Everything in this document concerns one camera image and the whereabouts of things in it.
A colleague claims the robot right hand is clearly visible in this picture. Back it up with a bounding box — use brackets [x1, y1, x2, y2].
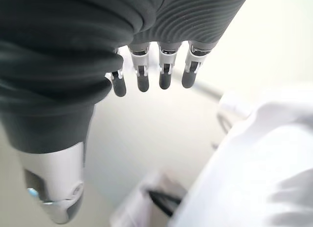
[0, 0, 251, 225]

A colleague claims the robot right leg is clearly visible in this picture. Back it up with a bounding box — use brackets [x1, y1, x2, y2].
[110, 89, 313, 227]

